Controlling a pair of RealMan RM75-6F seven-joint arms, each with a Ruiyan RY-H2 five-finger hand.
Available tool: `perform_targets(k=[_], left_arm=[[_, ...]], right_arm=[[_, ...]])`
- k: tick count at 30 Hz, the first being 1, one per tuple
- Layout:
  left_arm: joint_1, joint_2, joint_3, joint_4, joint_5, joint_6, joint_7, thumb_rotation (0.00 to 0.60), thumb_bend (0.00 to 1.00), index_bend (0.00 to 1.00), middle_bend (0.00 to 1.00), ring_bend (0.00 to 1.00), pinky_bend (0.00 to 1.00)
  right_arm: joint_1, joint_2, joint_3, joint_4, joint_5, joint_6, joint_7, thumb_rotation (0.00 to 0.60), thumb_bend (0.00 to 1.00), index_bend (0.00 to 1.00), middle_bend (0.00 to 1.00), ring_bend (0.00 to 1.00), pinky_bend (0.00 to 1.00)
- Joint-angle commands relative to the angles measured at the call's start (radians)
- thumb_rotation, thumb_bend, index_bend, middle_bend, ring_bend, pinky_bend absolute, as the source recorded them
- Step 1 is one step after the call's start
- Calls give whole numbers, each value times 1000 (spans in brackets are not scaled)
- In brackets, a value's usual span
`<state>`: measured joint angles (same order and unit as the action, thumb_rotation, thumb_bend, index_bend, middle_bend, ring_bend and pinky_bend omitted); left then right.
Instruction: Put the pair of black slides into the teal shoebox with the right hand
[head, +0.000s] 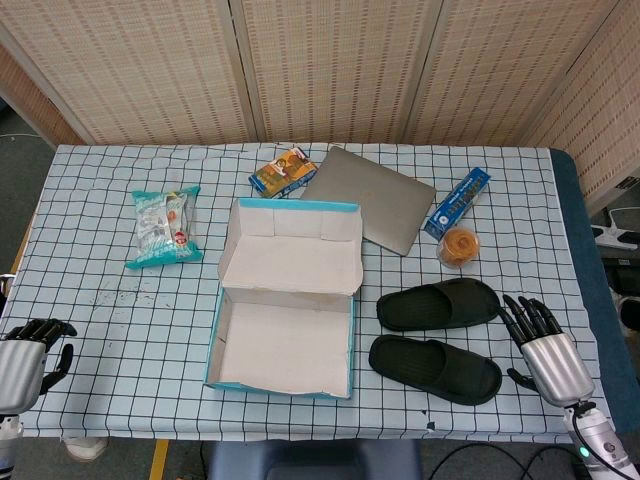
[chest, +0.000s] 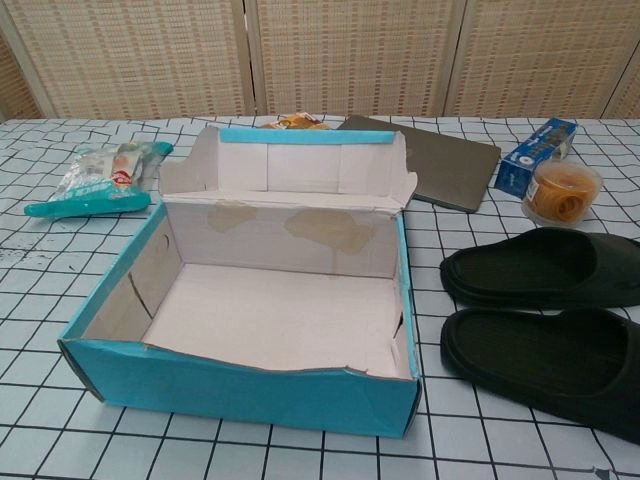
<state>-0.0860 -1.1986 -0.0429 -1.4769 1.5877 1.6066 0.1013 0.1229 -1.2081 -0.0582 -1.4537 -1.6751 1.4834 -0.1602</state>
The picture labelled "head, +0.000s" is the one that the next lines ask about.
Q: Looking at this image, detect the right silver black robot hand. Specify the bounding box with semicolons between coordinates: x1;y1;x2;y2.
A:
499;294;596;407

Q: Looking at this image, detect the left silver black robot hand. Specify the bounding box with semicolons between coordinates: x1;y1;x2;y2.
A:
0;318;77;415

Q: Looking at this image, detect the black rubber slipper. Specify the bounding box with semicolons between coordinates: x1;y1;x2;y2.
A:
368;334;504;407
375;278;502;332

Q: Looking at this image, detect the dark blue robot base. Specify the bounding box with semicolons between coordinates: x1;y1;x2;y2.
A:
207;439;423;480

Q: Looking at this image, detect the blue rectangular carton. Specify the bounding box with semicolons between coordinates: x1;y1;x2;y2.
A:
423;166;493;239

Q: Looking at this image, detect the blue cardboard shoe box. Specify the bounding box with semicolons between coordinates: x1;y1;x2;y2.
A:
203;197;364;400

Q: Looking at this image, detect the orange snack package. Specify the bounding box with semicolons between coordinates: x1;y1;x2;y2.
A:
248;146;319;199

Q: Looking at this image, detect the white checkered tablecloth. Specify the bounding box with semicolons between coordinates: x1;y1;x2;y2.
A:
0;142;614;444

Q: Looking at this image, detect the white chair base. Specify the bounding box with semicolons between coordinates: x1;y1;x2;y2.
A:
589;206;640;251

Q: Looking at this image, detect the orange lidded jar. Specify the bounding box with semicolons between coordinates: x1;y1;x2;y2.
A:
435;225;483;271

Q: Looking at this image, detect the teal snack bag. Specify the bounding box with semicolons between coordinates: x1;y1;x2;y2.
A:
123;185;205;271

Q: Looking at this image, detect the grey closed laptop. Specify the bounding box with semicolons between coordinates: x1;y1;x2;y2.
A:
299;145;438;257

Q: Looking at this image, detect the woven folding screen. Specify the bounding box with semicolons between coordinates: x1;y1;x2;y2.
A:
0;0;640;216

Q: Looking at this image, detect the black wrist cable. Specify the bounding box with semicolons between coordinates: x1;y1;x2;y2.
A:
568;402;596;454

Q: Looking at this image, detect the black floor cable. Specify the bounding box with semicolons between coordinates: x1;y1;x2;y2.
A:
429;441;587;480

